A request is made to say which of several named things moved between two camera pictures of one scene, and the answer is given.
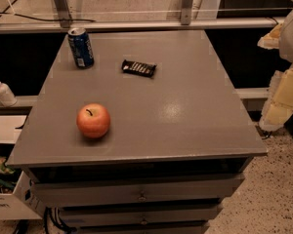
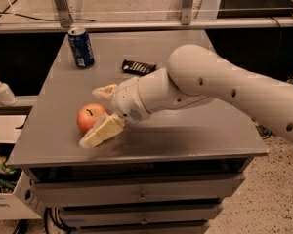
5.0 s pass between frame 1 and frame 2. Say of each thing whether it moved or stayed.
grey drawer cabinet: stayed
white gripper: moved
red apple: stayed
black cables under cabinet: stayed
